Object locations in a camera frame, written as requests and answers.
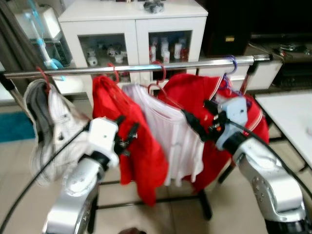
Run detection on grey and white garment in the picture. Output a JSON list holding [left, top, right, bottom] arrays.
[[23, 79, 91, 187]]

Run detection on red plastic hanger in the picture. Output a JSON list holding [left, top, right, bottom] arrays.
[[146, 59, 169, 105], [106, 62, 120, 83], [37, 66, 51, 96]]

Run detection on purple plastic hanger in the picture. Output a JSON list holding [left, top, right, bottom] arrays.
[[217, 55, 254, 98]]

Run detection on red shirt with striped trim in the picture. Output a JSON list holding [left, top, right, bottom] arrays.
[[158, 73, 270, 192]]

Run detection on plain red shirt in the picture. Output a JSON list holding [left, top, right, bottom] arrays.
[[92, 76, 169, 206]]

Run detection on white T-shirt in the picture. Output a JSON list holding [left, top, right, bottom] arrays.
[[122, 83, 205, 187]]

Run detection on white low television cabinet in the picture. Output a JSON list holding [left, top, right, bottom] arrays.
[[200, 34, 312, 92]]

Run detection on red and white bottle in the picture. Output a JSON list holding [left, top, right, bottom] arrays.
[[161, 38, 169, 62], [174, 41, 183, 61], [150, 41, 157, 62]]

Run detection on white ceramic figurine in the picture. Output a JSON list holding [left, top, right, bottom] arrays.
[[87, 49, 98, 67], [108, 46, 126, 61]]

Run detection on black speaker box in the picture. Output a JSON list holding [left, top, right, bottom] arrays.
[[204, 0, 254, 58]]

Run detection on white glass-door cabinet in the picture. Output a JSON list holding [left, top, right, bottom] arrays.
[[58, 0, 208, 93]]

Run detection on black electronic device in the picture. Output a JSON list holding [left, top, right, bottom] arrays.
[[278, 43, 308, 54]]

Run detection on teal rug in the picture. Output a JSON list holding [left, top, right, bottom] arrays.
[[0, 111, 36, 143]]

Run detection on light blue plastic mop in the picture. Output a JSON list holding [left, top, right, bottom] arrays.
[[27, 0, 66, 81]]

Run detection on dark grey ornament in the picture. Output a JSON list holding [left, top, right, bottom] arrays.
[[144, 0, 165, 14]]

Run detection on black television screen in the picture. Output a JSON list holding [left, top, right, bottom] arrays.
[[251, 0, 312, 37]]

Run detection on white box appliance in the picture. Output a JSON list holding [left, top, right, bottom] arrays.
[[15, 5, 61, 39]]

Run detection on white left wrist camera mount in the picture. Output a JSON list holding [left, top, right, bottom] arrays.
[[88, 117, 120, 169]]

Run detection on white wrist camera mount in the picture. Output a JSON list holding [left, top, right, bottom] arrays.
[[88, 117, 120, 169], [214, 96, 249, 150]]

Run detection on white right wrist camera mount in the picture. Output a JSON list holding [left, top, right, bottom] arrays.
[[214, 96, 249, 150]]

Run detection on chrome clothes rail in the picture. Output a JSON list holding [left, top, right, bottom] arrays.
[[2, 55, 272, 78]]

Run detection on white table with black frame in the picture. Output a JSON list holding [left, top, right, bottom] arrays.
[[254, 90, 312, 169]]

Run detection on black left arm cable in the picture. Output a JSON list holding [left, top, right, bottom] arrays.
[[0, 122, 93, 232]]

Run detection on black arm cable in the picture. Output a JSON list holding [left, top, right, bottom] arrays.
[[229, 121, 312, 196], [0, 122, 93, 232]]

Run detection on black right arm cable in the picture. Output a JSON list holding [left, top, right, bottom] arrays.
[[229, 121, 312, 196]]

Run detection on black clothes rack frame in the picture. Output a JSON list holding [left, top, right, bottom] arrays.
[[0, 58, 273, 234]]

